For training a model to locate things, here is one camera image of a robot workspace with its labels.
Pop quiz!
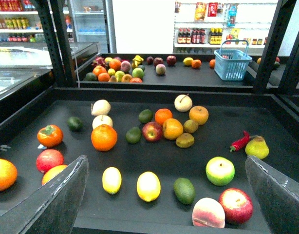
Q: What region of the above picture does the red pink apple left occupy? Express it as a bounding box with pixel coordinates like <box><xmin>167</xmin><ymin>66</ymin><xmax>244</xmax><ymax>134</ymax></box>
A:
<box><xmin>36</xmin><ymin>149</ymin><xmax>64</xmax><ymax>173</ymax></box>

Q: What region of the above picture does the green apple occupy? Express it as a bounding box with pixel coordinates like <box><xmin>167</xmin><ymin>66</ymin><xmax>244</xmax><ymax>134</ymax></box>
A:
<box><xmin>206</xmin><ymin>156</ymin><xmax>235</xmax><ymax>186</ymax></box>

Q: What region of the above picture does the green lime lower centre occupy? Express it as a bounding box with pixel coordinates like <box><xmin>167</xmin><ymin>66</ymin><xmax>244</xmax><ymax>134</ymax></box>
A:
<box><xmin>125</xmin><ymin>127</ymin><xmax>142</xmax><ymax>144</ymax></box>

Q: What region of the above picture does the black display shelf frame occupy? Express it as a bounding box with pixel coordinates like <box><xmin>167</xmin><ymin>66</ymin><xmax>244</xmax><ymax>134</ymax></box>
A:
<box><xmin>0</xmin><ymin>0</ymin><xmax>299</xmax><ymax>234</ymax></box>

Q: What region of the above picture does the glass freezer chest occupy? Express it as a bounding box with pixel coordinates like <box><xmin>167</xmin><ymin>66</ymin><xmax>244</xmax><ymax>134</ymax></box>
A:
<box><xmin>0</xmin><ymin>42</ymin><xmax>101</xmax><ymax>96</ymax></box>

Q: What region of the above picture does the green lime upper centre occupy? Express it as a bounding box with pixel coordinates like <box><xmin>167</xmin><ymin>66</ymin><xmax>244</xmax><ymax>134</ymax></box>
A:
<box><xmin>138</xmin><ymin>109</ymin><xmax>153</xmax><ymax>124</ymax></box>

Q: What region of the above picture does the yellow green pear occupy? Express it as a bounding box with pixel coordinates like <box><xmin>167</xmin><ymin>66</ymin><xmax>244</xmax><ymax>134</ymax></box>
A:
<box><xmin>245</xmin><ymin>136</ymin><xmax>269</xmax><ymax>159</ymax></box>

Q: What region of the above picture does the white pear upper left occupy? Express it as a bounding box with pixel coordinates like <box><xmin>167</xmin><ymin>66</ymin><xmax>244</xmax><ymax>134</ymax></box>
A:
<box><xmin>91</xmin><ymin>99</ymin><xmax>111</xmax><ymax>116</ymax></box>

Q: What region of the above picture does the pink peach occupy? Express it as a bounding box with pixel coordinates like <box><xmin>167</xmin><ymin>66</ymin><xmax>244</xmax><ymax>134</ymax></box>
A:
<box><xmin>192</xmin><ymin>197</ymin><xmax>225</xmax><ymax>228</ymax></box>

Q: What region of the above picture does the yellow orange apple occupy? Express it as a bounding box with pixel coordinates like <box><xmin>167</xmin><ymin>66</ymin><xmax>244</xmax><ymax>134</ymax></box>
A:
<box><xmin>163</xmin><ymin>118</ymin><xmax>184</xmax><ymax>140</ymax></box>

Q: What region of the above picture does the blue basket on far shelf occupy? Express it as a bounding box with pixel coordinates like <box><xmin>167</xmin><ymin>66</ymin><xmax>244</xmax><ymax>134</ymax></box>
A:
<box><xmin>214</xmin><ymin>40</ymin><xmax>253</xmax><ymax>81</ymax></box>

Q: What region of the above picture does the red apple front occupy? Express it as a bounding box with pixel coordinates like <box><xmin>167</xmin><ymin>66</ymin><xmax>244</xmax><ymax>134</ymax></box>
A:
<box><xmin>218</xmin><ymin>188</ymin><xmax>253</xmax><ymax>225</ymax></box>

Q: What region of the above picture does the white wall shelf with bottles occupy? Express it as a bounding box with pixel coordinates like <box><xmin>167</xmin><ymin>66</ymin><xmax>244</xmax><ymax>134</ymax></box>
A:
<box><xmin>173</xmin><ymin>0</ymin><xmax>278</xmax><ymax>56</ymax></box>

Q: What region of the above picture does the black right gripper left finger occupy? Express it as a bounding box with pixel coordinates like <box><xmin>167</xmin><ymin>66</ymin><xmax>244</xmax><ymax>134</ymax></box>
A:
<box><xmin>0</xmin><ymin>155</ymin><xmax>89</xmax><ymax>234</ymax></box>

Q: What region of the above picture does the golden russet pear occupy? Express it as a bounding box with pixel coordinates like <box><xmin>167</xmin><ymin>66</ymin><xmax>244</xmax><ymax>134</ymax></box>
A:
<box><xmin>189</xmin><ymin>106</ymin><xmax>209</xmax><ymax>125</ymax></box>

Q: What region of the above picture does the yellow lemon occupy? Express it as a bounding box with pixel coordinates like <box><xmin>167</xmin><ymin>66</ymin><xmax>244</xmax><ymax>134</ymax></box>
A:
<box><xmin>136</xmin><ymin>171</ymin><xmax>161</xmax><ymax>202</ymax></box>
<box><xmin>102</xmin><ymin>167</ymin><xmax>122</xmax><ymax>195</ymax></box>

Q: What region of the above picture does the brown kiwi upper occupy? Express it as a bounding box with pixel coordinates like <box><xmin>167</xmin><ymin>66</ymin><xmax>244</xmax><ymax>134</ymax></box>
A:
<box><xmin>183</xmin><ymin>119</ymin><xmax>199</xmax><ymax>134</ymax></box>

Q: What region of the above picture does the dark green avocado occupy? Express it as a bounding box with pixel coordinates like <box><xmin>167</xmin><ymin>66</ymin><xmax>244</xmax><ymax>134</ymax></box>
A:
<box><xmin>173</xmin><ymin>177</ymin><xmax>196</xmax><ymax>205</ymax></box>

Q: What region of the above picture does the orange persimmon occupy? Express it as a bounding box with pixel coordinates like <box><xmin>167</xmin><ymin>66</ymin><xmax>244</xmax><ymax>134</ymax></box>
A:
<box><xmin>37</xmin><ymin>124</ymin><xmax>64</xmax><ymax>148</ymax></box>

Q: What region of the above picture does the dark green lime left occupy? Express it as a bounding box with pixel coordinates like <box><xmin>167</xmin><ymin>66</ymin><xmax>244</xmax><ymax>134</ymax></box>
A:
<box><xmin>67</xmin><ymin>117</ymin><xmax>83</xmax><ymax>132</ymax></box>

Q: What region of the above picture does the white pear with stem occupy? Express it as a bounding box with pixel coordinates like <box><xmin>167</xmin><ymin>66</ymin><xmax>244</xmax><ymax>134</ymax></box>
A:
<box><xmin>174</xmin><ymin>94</ymin><xmax>193</xmax><ymax>112</ymax></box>

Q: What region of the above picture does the white pear lower left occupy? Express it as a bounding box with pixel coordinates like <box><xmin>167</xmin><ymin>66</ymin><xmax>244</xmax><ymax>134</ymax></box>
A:
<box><xmin>92</xmin><ymin>115</ymin><xmax>113</xmax><ymax>130</ymax></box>

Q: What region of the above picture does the red apple centre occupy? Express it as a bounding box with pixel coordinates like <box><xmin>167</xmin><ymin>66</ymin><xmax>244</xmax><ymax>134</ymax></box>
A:
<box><xmin>142</xmin><ymin>121</ymin><xmax>163</xmax><ymax>142</ymax></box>

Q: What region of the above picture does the large orange grapefruit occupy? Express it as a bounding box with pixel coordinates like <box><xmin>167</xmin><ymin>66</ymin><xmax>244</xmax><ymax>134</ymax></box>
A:
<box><xmin>0</xmin><ymin>158</ymin><xmax>18</xmax><ymax>192</ymax></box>

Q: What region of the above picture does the far fruit pile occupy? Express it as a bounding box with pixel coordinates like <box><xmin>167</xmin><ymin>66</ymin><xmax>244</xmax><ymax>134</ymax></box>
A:
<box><xmin>83</xmin><ymin>55</ymin><xmax>202</xmax><ymax>83</ymax></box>

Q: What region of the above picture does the orange yellow mango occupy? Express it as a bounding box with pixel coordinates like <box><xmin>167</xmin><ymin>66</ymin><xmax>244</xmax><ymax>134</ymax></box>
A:
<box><xmin>41</xmin><ymin>164</ymin><xmax>68</xmax><ymax>186</ymax></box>

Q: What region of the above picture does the large orange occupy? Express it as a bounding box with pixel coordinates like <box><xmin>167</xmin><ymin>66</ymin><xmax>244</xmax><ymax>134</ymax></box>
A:
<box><xmin>91</xmin><ymin>124</ymin><xmax>118</xmax><ymax>152</ymax></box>

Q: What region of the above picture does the brown kiwi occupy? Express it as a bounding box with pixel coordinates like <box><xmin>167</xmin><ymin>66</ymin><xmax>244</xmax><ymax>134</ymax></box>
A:
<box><xmin>176</xmin><ymin>133</ymin><xmax>195</xmax><ymax>149</ymax></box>
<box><xmin>183</xmin><ymin>119</ymin><xmax>199</xmax><ymax>134</ymax></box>

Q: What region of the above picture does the small orange centre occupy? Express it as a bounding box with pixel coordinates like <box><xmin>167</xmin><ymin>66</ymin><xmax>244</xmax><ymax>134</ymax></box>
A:
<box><xmin>154</xmin><ymin>108</ymin><xmax>173</xmax><ymax>126</ymax></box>

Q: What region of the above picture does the red chili pepper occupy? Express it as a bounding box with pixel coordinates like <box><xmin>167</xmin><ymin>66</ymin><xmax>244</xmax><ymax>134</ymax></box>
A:
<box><xmin>230</xmin><ymin>131</ymin><xmax>250</xmax><ymax>152</ymax></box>

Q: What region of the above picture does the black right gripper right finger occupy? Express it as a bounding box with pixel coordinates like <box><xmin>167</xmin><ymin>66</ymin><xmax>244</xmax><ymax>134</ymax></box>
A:
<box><xmin>245</xmin><ymin>156</ymin><xmax>299</xmax><ymax>234</ymax></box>

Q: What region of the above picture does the brown kiwi lower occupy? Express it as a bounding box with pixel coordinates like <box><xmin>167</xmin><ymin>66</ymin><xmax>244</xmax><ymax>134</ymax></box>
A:
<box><xmin>176</xmin><ymin>133</ymin><xmax>195</xmax><ymax>149</ymax></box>

